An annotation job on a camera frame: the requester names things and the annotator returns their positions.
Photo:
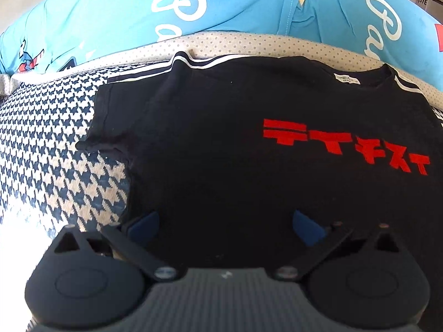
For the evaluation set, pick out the black t-shirt with red print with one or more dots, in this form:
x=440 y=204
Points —
x=207 y=145

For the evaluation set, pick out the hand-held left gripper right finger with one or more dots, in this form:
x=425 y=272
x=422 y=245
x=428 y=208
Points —
x=306 y=228

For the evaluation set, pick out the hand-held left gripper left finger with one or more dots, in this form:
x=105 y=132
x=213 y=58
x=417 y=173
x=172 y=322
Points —
x=145 y=226

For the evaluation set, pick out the blue printed cushion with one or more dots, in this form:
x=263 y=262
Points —
x=242 y=3

